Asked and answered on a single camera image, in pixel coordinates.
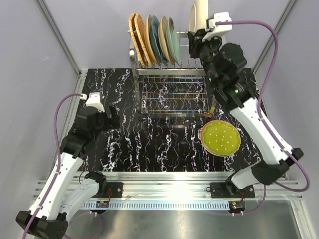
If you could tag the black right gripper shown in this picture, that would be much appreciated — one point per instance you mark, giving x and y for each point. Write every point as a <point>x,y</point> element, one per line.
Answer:
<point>196,42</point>

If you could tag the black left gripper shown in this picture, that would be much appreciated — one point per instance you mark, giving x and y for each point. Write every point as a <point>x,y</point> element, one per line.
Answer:
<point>111,123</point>

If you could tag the pale green bottom plate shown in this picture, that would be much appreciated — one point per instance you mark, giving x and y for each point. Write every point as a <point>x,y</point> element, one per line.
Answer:
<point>173,41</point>

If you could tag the cream yellow bird plate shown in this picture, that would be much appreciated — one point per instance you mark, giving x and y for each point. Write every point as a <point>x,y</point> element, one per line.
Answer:
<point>162,40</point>

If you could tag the cream bird painted plate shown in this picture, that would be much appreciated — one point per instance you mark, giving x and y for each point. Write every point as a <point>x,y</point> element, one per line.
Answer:
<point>150,43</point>

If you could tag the teal scalloped plate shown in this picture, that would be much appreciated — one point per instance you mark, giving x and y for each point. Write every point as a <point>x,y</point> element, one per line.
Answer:
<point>155,27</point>

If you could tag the woven bamboo tray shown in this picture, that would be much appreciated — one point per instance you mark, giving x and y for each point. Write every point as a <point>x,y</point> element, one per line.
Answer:
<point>140,32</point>
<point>137,44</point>

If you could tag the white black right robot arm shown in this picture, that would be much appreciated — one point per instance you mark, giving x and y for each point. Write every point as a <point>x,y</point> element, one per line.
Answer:
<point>222,65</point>

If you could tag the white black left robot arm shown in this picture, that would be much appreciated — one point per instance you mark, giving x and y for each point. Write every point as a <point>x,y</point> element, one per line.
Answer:
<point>48,217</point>

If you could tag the stainless steel dish rack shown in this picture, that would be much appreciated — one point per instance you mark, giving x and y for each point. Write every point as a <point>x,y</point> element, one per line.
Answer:
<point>172,90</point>

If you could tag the pink rimmed plate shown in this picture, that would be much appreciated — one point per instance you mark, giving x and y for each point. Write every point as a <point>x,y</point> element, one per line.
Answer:
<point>209,149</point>

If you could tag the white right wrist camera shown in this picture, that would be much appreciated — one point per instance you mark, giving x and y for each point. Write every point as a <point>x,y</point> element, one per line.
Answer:
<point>217,26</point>

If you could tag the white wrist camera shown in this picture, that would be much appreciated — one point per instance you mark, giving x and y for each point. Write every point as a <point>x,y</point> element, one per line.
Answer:
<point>93,100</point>
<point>217,26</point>

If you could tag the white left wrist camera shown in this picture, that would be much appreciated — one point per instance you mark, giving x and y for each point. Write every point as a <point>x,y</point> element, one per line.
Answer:
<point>93,100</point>

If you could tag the white slotted cable duct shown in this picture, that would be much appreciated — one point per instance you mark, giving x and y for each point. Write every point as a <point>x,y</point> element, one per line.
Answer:
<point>156,205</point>

